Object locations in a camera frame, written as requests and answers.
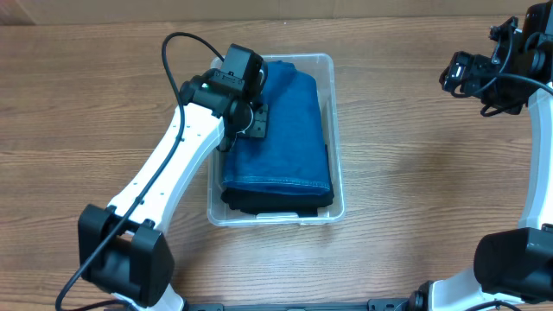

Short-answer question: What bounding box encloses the blue towel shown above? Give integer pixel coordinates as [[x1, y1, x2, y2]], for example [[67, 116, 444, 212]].
[[222, 61, 331, 195]]

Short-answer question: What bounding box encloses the black cloth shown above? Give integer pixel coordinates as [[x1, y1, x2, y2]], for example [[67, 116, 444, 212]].
[[296, 207, 318, 218], [220, 144, 334, 215]]

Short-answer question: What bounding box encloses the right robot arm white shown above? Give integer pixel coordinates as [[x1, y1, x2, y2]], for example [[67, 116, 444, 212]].
[[396, 1, 552, 310]]

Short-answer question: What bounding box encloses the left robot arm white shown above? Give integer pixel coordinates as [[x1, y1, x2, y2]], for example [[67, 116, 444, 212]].
[[77, 44, 268, 310]]

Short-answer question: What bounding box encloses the clear plastic storage bin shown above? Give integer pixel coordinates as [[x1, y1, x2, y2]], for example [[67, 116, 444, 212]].
[[207, 53, 346, 227]]

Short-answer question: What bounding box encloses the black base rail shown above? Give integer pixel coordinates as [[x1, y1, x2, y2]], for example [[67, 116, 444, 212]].
[[184, 298, 409, 311]]

